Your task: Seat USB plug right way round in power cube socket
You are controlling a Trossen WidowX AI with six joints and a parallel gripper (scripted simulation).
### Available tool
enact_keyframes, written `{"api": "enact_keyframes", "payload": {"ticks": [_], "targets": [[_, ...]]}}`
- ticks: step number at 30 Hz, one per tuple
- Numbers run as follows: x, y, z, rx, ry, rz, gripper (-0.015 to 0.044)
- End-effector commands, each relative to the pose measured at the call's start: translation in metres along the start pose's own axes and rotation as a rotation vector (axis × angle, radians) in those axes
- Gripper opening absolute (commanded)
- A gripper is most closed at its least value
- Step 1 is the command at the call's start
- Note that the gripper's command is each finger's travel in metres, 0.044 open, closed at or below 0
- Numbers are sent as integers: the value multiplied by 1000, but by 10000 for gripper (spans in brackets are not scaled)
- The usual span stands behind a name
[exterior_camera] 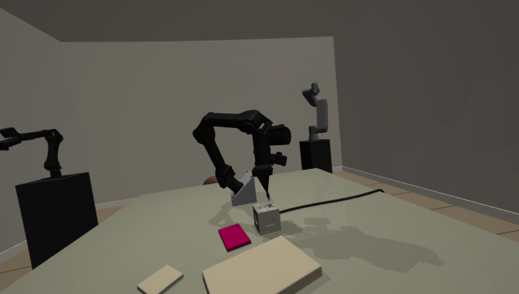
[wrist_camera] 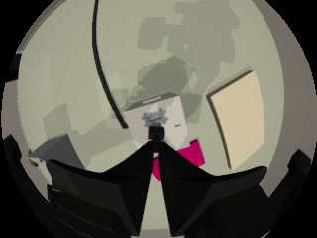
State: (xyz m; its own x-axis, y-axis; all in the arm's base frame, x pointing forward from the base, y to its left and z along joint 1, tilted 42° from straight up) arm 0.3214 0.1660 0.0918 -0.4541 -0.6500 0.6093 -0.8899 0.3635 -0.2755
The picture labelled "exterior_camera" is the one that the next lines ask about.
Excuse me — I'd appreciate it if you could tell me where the tan flat rectangular block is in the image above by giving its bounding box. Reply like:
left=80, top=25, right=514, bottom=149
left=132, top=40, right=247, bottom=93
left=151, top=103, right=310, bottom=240
left=137, top=265, right=184, bottom=294

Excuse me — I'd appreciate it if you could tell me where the beige flat rectangular slab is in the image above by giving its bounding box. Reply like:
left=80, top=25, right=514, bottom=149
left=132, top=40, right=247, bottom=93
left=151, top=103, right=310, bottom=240
left=202, top=236, right=323, bottom=294

